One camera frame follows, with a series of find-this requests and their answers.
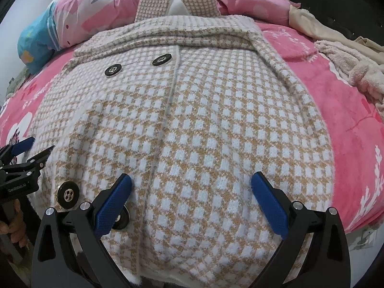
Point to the person's left hand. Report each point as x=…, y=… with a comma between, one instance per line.
x=15, y=222

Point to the pink floral blanket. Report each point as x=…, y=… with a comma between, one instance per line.
x=345, y=111

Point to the grey-green cloth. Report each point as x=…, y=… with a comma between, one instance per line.
x=15, y=87

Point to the beige fluffy garment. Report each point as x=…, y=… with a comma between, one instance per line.
x=360, y=72

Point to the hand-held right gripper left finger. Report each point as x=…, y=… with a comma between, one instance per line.
x=112, y=207

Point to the white wall socket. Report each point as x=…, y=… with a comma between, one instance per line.
x=368, y=237

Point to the blue printed pillow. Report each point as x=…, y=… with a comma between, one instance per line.
x=33, y=45

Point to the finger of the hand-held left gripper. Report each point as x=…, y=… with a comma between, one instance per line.
x=39, y=159
x=21, y=147

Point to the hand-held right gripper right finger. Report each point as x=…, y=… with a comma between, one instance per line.
x=270, y=207

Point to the checked knit coat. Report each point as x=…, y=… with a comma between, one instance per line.
x=210, y=126

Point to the cream cloth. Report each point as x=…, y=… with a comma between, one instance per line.
x=309, y=21

